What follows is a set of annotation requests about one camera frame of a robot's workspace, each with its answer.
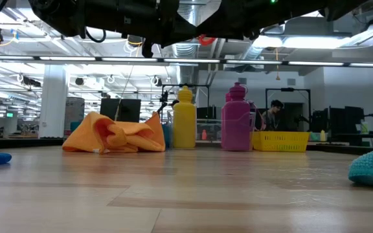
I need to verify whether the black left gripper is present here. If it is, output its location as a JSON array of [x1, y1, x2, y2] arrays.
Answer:
[[121, 0, 200, 58]]

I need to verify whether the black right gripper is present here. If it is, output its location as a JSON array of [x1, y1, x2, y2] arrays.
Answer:
[[199, 0, 304, 39]]

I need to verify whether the red-orange coil wristband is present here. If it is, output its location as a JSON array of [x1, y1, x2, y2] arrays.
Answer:
[[198, 34, 218, 47]]

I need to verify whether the yellow plastic sports bottle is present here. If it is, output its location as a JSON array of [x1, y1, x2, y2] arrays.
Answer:
[[172, 85, 198, 150]]

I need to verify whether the purple plastic sports bottle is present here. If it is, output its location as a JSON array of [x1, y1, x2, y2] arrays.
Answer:
[[220, 82, 251, 152]]

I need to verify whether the orange microfibre cloth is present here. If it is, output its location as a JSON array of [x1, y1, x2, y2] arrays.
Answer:
[[62, 111, 167, 155]]

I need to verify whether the black monitor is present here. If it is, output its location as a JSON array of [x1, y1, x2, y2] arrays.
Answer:
[[100, 98, 142, 123]]

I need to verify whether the clear plastic bin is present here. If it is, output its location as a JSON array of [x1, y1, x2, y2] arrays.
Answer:
[[166, 109, 256, 151]]

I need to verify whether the person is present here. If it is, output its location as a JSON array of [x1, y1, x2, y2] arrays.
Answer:
[[262, 99, 284, 132]]

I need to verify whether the blue plastic bin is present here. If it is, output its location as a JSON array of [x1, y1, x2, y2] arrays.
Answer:
[[161, 122, 172, 150]]

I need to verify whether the long ceiling light strip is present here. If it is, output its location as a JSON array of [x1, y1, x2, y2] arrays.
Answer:
[[0, 55, 373, 68]]

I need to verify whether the yellow plastic basket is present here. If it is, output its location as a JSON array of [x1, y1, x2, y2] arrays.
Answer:
[[251, 131, 311, 153]]

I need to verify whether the grey cylindrical canister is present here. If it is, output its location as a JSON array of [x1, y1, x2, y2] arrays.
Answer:
[[64, 96, 85, 132]]

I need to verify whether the white pillar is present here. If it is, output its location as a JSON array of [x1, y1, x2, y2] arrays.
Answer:
[[39, 66, 68, 139]]

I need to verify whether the black background workstation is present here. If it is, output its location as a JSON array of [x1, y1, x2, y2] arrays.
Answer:
[[312, 105, 373, 146]]

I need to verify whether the round silver ceiling duct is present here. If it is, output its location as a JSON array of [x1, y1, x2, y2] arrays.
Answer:
[[172, 0, 221, 59]]

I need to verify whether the slanted silver ceiling duct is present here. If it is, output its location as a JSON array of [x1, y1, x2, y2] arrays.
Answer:
[[243, 38, 267, 61]]

